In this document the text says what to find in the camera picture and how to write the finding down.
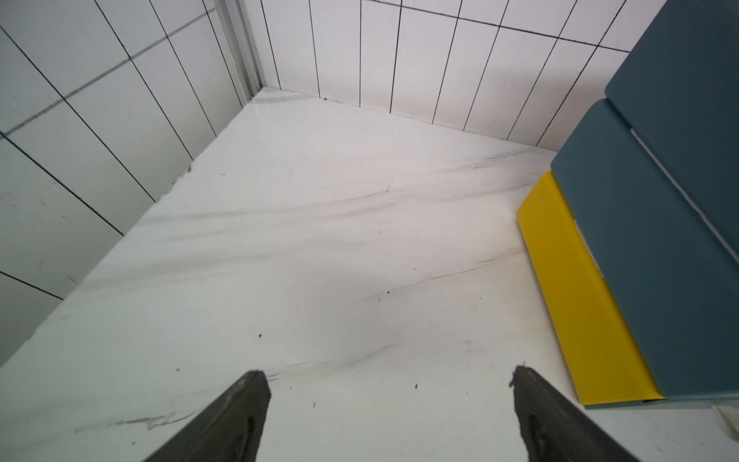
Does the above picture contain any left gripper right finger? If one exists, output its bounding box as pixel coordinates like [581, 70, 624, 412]
[509, 365, 636, 461]

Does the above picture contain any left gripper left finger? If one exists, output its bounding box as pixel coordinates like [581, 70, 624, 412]
[146, 370, 271, 462]

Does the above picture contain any teal drawer cabinet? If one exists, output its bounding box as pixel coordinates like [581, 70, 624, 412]
[517, 1, 738, 407]

